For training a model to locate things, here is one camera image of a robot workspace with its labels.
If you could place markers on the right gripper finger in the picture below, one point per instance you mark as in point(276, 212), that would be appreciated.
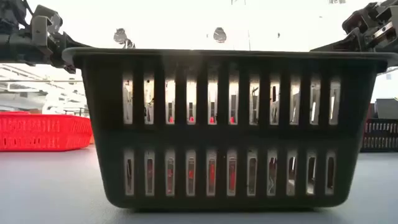
point(345, 43)

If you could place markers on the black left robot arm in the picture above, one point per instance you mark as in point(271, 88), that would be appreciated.
point(9, 15)

